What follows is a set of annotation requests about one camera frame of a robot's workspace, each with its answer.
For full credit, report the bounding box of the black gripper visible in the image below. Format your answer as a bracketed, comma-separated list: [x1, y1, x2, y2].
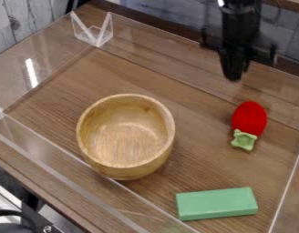
[199, 27, 279, 81]

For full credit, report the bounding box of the red plush strawberry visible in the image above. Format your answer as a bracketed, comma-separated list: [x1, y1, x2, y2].
[231, 101, 267, 151]

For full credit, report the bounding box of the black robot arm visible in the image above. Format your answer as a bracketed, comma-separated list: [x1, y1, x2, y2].
[199, 0, 277, 82]

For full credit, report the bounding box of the wooden bowl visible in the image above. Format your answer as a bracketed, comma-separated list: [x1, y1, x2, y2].
[75, 94, 176, 180]

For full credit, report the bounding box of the green rectangular block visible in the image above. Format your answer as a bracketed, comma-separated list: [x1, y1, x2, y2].
[174, 187, 257, 221]

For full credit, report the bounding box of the clear acrylic corner bracket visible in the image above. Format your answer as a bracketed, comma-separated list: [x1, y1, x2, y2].
[70, 12, 113, 47]

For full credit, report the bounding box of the black metal clamp bracket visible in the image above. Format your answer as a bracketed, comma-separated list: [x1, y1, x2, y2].
[19, 202, 62, 233]

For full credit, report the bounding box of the black cable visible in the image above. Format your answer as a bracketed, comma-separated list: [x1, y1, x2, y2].
[0, 208, 34, 233]

